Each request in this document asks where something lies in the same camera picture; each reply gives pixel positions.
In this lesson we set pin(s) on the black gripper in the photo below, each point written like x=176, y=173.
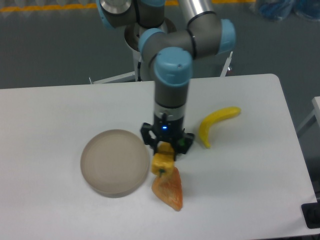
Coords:
x=169, y=131

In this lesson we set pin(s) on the yellow bell pepper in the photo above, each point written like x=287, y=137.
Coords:
x=163, y=161

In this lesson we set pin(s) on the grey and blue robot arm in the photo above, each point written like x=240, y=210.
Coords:
x=168, y=58

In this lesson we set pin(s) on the green bell pepper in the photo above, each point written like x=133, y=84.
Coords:
x=181, y=142

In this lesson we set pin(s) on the beige round plate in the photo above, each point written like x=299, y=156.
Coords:
x=115, y=163

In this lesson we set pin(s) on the orange triangular pastry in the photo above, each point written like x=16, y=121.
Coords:
x=169, y=189

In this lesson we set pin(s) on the yellow banana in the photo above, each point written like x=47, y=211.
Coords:
x=213, y=118

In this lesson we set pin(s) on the black device at table edge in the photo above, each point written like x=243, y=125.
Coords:
x=311, y=214

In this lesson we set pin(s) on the blue plastic bags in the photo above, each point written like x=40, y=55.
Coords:
x=278, y=10

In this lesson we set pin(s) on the white metal frame bar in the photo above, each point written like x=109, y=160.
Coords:
x=227, y=66

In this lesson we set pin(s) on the white frame at right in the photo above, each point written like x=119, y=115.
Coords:
x=312, y=118

